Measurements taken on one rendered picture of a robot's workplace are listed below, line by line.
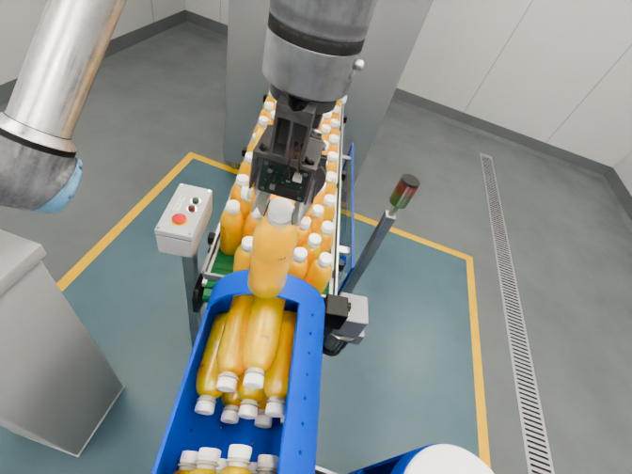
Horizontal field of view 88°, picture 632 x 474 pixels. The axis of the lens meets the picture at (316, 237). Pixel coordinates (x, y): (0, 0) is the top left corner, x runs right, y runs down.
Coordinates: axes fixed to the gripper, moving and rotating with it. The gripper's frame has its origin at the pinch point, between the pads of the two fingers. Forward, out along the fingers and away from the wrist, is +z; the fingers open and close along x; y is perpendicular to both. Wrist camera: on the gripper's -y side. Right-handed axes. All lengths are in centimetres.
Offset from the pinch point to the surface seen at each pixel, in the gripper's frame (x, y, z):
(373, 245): 33, -52, 53
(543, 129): 268, -403, 110
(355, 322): 31, -24, 63
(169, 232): -30, -19, 38
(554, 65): 229, -405, 42
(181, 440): -7, 24, 46
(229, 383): -1.3, 14.4, 35.7
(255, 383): 3.7, 14.8, 30.6
